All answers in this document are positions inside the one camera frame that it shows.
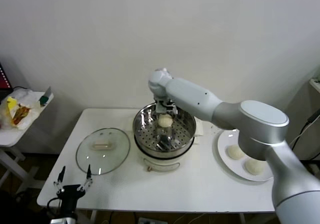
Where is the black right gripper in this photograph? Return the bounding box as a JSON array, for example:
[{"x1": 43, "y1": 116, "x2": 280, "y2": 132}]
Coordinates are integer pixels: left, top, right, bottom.
[{"x1": 155, "y1": 98, "x2": 179, "y2": 115}]

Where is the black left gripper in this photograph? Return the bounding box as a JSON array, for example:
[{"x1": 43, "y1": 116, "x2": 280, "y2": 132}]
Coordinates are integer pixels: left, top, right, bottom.
[{"x1": 53, "y1": 164, "x2": 93, "y2": 219}]

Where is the white steamed baozi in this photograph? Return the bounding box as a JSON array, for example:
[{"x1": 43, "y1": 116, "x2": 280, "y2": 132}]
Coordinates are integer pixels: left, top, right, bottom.
[
  {"x1": 226, "y1": 145, "x2": 246, "y2": 161},
  {"x1": 243, "y1": 158, "x2": 266, "y2": 176},
  {"x1": 157, "y1": 115, "x2": 174, "y2": 129}
]

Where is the glass lid with white handle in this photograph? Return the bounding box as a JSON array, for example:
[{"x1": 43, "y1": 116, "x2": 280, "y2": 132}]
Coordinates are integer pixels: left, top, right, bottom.
[{"x1": 75, "y1": 128, "x2": 131, "y2": 176}]

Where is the perforated steel steamer basket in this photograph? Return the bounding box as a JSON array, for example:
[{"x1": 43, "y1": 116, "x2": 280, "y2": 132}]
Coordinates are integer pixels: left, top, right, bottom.
[{"x1": 132, "y1": 101, "x2": 197, "y2": 159}]

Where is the white electric cooker base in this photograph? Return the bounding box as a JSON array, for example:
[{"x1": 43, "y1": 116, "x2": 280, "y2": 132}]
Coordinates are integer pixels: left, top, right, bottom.
[{"x1": 124, "y1": 118, "x2": 205, "y2": 172}]

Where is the white side table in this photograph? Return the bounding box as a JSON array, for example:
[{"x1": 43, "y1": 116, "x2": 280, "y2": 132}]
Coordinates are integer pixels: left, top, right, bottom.
[{"x1": 0, "y1": 91, "x2": 55, "y2": 192}]

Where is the white oval plate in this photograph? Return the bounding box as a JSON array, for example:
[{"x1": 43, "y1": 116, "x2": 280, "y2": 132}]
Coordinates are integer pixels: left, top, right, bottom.
[{"x1": 216, "y1": 129, "x2": 275, "y2": 182}]

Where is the green and silver small packet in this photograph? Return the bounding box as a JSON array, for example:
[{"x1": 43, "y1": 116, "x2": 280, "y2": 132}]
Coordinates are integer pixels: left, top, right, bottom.
[{"x1": 37, "y1": 86, "x2": 54, "y2": 107}]

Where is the plastic bag with yellow food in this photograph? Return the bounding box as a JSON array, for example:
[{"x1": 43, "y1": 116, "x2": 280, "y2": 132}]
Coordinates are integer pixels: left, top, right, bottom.
[{"x1": 0, "y1": 88, "x2": 43, "y2": 131}]

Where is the white shelf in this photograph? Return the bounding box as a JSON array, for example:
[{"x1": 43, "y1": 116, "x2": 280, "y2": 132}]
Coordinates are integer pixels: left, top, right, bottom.
[{"x1": 308, "y1": 78, "x2": 320, "y2": 95}]

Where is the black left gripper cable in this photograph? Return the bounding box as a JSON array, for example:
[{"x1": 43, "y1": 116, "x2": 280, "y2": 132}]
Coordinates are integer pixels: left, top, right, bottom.
[{"x1": 46, "y1": 197, "x2": 62, "y2": 216}]

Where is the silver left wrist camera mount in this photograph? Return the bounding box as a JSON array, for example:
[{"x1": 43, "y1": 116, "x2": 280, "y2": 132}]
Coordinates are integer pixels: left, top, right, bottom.
[{"x1": 50, "y1": 218, "x2": 76, "y2": 224}]

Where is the black cable with plug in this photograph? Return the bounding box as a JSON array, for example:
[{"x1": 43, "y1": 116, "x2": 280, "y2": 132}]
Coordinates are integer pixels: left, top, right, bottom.
[{"x1": 289, "y1": 108, "x2": 320, "y2": 160}]

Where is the white furniture base frame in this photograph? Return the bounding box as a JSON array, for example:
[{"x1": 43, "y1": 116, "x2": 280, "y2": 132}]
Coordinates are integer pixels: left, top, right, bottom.
[{"x1": 303, "y1": 159, "x2": 320, "y2": 179}]

